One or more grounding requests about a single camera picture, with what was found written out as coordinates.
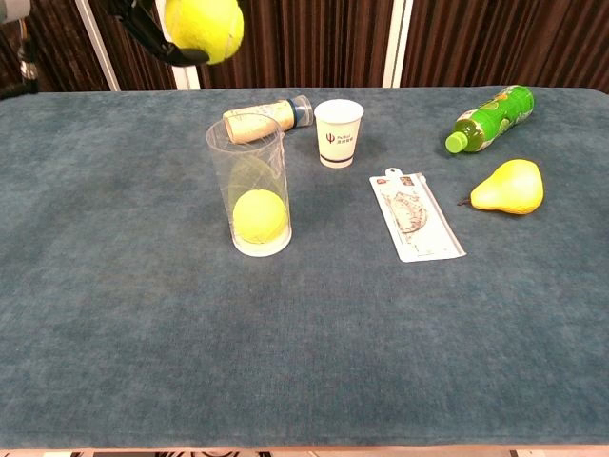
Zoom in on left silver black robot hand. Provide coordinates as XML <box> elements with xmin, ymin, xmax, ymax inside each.
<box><xmin>107</xmin><ymin>0</ymin><xmax>213</xmax><ymax>67</ymax></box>

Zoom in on teal table cloth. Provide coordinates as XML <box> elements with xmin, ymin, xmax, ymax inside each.
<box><xmin>0</xmin><ymin>85</ymin><xmax>609</xmax><ymax>451</ymax></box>

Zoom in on clear plastic tube container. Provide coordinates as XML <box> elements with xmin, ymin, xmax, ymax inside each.
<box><xmin>205</xmin><ymin>112</ymin><xmax>293</xmax><ymax>259</ymax></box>

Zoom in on white ruler set pouch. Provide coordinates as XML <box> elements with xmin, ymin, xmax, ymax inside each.
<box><xmin>368</xmin><ymin>167</ymin><xmax>468</xmax><ymax>264</ymax></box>

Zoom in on white paper cup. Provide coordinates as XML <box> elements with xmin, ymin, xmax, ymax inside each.
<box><xmin>313</xmin><ymin>98</ymin><xmax>365</xmax><ymax>169</ymax></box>

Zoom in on beige mayonnaise squeeze bottle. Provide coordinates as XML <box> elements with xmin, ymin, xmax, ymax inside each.
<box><xmin>222</xmin><ymin>94</ymin><xmax>315</xmax><ymax>146</ymax></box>

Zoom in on plain yellow tennis ball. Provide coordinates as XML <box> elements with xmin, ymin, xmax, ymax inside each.
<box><xmin>164</xmin><ymin>0</ymin><xmax>246</xmax><ymax>66</ymax></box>

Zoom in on yellow pear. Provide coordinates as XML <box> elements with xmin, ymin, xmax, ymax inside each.
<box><xmin>457</xmin><ymin>158</ymin><xmax>545</xmax><ymax>216</ymax></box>

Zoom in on white partition frame post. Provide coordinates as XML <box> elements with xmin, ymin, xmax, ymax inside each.
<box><xmin>169</xmin><ymin>61</ymin><xmax>202</xmax><ymax>91</ymax></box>
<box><xmin>74</xmin><ymin>0</ymin><xmax>122</xmax><ymax>92</ymax></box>
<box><xmin>382</xmin><ymin>0</ymin><xmax>414</xmax><ymax>89</ymax></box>

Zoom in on green tea plastic bottle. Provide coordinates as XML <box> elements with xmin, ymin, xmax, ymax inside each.
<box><xmin>444</xmin><ymin>84</ymin><xmax>537</xmax><ymax>155</ymax></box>

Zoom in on brown pleated curtain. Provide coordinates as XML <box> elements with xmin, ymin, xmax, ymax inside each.
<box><xmin>0</xmin><ymin>0</ymin><xmax>609</xmax><ymax>94</ymax></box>

